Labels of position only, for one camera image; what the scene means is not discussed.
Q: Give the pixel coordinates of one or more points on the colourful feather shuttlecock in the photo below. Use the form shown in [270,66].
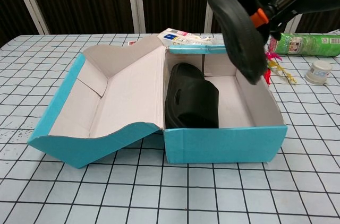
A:
[273,56]

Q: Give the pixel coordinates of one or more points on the green chips can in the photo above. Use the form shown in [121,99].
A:
[305,44]

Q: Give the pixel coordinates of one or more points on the small white jar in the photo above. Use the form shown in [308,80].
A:
[318,72]

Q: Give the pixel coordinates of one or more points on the white snack pack yellow ends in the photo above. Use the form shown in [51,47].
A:
[186,38]

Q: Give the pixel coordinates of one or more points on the light blue shoe box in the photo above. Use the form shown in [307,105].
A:
[225,144]

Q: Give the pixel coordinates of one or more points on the red blue photo card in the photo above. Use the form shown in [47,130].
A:
[133,42]

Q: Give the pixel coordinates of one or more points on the blue checked tablecloth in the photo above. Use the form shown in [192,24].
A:
[170,194]

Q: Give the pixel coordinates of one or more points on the black rubber slipper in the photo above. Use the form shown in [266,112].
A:
[194,94]
[239,43]

